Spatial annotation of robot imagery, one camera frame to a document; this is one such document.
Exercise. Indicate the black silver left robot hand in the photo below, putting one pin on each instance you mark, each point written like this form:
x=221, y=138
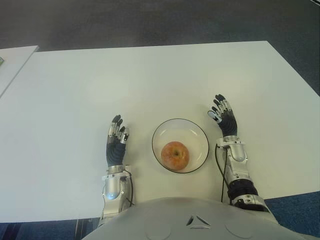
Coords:
x=115, y=152

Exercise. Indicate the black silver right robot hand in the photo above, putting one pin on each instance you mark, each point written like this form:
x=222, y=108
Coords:
x=229, y=125

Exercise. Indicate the red yellow apple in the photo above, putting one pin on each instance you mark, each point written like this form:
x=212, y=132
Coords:
x=175, y=156

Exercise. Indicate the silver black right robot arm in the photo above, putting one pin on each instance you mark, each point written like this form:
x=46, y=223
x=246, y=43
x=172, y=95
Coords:
x=240, y=170

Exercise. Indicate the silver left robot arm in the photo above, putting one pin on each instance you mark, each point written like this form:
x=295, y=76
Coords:
x=113, y=190

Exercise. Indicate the white plate with black rim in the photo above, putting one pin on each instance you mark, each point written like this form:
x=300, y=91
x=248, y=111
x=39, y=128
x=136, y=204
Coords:
x=175, y=130

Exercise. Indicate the grey robot torso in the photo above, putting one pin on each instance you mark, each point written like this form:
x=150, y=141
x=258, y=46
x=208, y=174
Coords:
x=190, y=222

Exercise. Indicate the white side table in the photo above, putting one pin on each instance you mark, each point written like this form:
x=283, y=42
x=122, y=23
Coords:
x=15, y=63

